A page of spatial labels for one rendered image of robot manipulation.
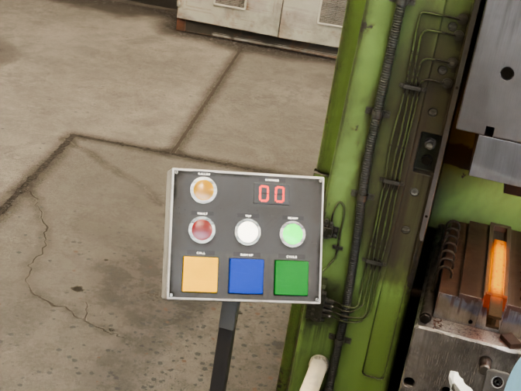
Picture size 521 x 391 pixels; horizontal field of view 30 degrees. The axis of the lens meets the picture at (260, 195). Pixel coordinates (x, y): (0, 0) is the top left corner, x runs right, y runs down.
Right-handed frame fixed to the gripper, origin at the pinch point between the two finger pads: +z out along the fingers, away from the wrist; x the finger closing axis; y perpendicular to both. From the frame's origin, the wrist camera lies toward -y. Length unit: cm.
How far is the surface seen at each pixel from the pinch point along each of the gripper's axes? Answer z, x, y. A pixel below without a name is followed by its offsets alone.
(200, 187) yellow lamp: 17, -67, -17
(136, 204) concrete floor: 233, -155, 100
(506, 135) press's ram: 33, -7, -38
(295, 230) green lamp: 22, -46, -10
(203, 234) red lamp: 13, -64, -8
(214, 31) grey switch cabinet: 544, -213, 96
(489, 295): 31.6, -1.7, -1.1
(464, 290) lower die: 35.2, -7.0, 0.9
